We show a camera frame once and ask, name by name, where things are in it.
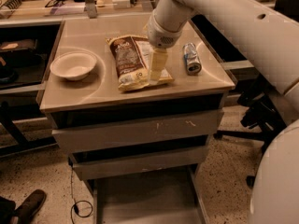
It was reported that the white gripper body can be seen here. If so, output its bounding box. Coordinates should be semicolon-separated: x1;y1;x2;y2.
147;10;183;49

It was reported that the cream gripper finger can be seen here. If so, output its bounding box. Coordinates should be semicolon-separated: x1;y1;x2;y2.
148;48;168;85

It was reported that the brown chip bag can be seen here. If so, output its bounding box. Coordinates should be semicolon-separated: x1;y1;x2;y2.
107;35;175;92

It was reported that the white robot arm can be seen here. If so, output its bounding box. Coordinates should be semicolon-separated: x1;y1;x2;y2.
148;0;299;224

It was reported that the grey drawer cabinet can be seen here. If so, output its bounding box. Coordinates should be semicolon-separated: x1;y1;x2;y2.
36;12;237;224

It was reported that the middle grey drawer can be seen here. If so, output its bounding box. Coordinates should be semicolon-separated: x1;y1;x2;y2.
73;146;208;180

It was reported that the top grey drawer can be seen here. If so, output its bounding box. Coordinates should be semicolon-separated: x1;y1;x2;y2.
52;109;223;154

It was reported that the open bottom grey drawer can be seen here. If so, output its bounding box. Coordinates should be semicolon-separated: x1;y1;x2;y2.
93;167;208;224

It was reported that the silver blue soda can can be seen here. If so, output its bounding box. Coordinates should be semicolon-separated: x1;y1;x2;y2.
183;43;202;75

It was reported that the white paper bowl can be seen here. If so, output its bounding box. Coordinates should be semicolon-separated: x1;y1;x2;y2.
50;51;97;81

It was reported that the black office chair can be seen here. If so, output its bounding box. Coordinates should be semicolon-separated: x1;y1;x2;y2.
213;0;299;189

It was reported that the black coiled spring tool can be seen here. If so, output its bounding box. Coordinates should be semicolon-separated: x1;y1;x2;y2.
0;0;21;19

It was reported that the brown shoe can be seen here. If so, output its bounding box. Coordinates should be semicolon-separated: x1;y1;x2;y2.
8;189;47;224

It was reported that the black floor cable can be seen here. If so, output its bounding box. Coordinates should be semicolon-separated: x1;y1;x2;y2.
68;165;94;224

